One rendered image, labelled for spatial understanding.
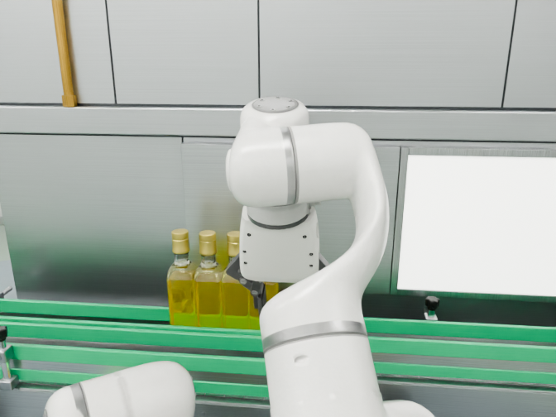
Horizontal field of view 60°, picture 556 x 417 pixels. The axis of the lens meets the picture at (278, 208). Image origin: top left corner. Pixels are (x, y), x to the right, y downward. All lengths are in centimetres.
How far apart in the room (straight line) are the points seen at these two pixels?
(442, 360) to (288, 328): 71
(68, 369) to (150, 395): 47
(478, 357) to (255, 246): 60
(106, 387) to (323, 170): 36
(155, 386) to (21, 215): 79
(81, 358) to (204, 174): 44
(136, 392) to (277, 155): 34
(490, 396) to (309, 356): 77
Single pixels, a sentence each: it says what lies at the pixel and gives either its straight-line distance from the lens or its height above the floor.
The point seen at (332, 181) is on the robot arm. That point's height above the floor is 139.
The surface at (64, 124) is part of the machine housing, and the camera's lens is 118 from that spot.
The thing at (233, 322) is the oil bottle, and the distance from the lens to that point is 102.
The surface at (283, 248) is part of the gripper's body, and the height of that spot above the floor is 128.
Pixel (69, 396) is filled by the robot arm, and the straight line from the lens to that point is 62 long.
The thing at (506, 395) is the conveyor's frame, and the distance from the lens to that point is 110.
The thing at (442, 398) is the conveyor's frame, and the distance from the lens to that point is 108.
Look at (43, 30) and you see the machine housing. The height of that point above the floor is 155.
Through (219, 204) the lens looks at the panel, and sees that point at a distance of 108.
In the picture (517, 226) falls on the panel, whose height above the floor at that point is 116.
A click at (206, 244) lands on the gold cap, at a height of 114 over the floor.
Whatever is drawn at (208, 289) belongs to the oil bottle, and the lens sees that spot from 99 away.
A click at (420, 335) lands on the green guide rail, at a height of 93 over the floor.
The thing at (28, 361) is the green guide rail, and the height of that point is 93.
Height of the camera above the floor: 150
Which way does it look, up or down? 17 degrees down
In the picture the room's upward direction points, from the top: straight up
